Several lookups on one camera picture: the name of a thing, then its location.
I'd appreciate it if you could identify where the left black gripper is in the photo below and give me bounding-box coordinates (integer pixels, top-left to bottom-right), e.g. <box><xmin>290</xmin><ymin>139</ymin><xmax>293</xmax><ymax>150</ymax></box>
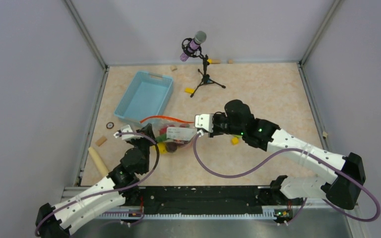
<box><xmin>129</xmin><ymin>123</ymin><xmax>158</xmax><ymax>173</ymax></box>

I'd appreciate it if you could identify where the green toy pepper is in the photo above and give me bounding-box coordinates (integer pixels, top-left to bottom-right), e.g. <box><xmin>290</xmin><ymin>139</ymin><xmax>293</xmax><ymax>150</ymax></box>
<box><xmin>156</xmin><ymin>133</ymin><xmax>168</xmax><ymax>143</ymax></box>

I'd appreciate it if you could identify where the yellow toy squash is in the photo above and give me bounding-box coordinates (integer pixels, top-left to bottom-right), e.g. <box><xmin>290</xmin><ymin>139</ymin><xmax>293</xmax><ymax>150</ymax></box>
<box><xmin>157</xmin><ymin>142</ymin><xmax>168</xmax><ymax>154</ymax></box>

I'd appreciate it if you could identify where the clear zip top bag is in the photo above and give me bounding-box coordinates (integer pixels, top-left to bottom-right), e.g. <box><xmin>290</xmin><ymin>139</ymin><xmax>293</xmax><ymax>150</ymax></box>
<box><xmin>140</xmin><ymin>115</ymin><xmax>197</xmax><ymax>153</ymax></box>

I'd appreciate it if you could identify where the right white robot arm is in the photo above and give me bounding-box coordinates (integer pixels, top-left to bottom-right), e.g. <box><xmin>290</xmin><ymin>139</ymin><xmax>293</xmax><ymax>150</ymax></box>
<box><xmin>195</xmin><ymin>99</ymin><xmax>366</xmax><ymax>210</ymax></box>

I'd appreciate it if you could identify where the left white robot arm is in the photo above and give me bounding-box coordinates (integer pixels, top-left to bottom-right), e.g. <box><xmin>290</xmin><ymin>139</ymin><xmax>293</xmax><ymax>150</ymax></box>
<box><xmin>34</xmin><ymin>123</ymin><xmax>160</xmax><ymax>238</ymax></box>

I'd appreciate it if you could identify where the small yellow toy cube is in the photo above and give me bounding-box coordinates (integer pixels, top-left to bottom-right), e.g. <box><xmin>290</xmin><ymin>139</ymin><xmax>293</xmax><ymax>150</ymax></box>
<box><xmin>231</xmin><ymin>137</ymin><xmax>239</xmax><ymax>145</ymax></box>

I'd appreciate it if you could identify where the light blue plastic basket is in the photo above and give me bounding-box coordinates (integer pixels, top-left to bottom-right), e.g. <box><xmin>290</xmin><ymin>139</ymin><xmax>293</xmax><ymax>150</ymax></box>
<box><xmin>114</xmin><ymin>70</ymin><xmax>174</xmax><ymax>125</ymax></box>

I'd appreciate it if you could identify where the yellow rectangular block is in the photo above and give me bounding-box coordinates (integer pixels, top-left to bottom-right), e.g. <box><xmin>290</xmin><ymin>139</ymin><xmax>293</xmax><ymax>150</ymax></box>
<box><xmin>185</xmin><ymin>88</ymin><xmax>194</xmax><ymax>94</ymax></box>

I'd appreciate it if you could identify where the cream toy cylinder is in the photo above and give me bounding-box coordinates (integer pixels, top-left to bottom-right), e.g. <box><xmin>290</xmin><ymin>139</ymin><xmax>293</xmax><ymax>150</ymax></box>
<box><xmin>88</xmin><ymin>147</ymin><xmax>109</xmax><ymax>177</ymax></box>

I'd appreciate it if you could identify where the black tripod mic stand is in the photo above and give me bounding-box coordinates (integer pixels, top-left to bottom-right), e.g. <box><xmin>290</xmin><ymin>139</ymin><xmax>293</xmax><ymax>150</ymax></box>
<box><xmin>190</xmin><ymin>54</ymin><xmax>226</xmax><ymax>98</ymax></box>

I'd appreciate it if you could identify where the purple microphone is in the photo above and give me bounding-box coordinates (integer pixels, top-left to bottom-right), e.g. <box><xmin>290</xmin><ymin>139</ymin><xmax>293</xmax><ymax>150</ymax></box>
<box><xmin>180</xmin><ymin>31</ymin><xmax>207</xmax><ymax>62</ymax></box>

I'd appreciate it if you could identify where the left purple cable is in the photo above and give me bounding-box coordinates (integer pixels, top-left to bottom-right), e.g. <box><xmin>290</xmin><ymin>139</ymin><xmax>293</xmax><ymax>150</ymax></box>
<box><xmin>34</xmin><ymin>131</ymin><xmax>161</xmax><ymax>237</ymax></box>

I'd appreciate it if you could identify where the purple cable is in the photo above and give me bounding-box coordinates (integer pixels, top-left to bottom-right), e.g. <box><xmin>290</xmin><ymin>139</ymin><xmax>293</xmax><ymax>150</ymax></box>
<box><xmin>34</xmin><ymin>131</ymin><xmax>161</xmax><ymax>237</ymax></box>
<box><xmin>192</xmin><ymin>133</ymin><xmax>381</xmax><ymax>224</ymax></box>

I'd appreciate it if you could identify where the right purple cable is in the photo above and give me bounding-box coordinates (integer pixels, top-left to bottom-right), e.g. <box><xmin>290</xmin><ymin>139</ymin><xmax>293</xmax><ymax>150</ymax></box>
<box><xmin>192</xmin><ymin>133</ymin><xmax>381</xmax><ymax>224</ymax></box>

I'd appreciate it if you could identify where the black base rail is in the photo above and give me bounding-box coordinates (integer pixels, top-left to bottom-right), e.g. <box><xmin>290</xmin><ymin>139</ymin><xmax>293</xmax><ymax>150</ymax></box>
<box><xmin>108</xmin><ymin>185</ymin><xmax>305</xmax><ymax>216</ymax></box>

